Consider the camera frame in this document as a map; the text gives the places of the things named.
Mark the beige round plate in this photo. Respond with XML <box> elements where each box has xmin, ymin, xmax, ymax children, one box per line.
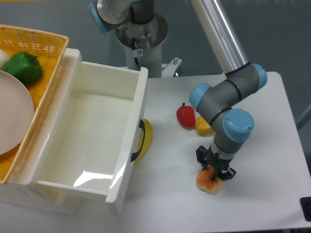
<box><xmin>0</xmin><ymin>71</ymin><xmax>35</xmax><ymax>154</ymax></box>

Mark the red bell pepper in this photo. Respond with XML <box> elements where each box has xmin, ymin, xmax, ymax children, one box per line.
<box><xmin>176</xmin><ymin>102</ymin><xmax>196</xmax><ymax>129</ymax></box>

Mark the white round vegetable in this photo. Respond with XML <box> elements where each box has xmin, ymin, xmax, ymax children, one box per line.
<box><xmin>0</xmin><ymin>49</ymin><xmax>10</xmax><ymax>70</ymax></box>

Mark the black object at table edge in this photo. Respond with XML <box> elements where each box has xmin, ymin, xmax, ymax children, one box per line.
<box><xmin>300</xmin><ymin>197</ymin><xmax>311</xmax><ymax>222</ymax></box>

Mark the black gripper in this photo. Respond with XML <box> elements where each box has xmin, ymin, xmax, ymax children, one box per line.
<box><xmin>196</xmin><ymin>146</ymin><xmax>236</xmax><ymax>181</ymax></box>

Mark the yellow bell pepper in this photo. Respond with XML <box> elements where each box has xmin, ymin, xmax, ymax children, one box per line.
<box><xmin>195</xmin><ymin>116</ymin><xmax>214</xmax><ymax>135</ymax></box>

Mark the black drawer handle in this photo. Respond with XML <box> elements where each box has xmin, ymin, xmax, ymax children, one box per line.
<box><xmin>130</xmin><ymin>119</ymin><xmax>146</xmax><ymax>162</ymax></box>

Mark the green bell pepper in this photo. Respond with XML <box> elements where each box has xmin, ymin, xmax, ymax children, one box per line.
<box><xmin>2</xmin><ymin>51</ymin><xmax>43</xmax><ymax>84</ymax></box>

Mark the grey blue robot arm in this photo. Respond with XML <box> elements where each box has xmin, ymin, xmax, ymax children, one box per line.
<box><xmin>89</xmin><ymin>0</ymin><xmax>267</xmax><ymax>180</ymax></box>

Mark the yellow woven basket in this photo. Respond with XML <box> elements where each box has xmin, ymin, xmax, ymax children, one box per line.
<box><xmin>0</xmin><ymin>25</ymin><xmax>69</xmax><ymax>184</ymax></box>

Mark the white open drawer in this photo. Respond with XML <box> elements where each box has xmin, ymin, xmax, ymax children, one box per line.
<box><xmin>37</xmin><ymin>62</ymin><xmax>148</xmax><ymax>207</ymax></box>

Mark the yellow banana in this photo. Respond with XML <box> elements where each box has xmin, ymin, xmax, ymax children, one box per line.
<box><xmin>134</xmin><ymin>118</ymin><xmax>153</xmax><ymax>163</ymax></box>

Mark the white drawer cabinet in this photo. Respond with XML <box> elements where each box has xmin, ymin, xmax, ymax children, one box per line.
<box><xmin>0</xmin><ymin>49</ymin><xmax>123</xmax><ymax>214</ymax></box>

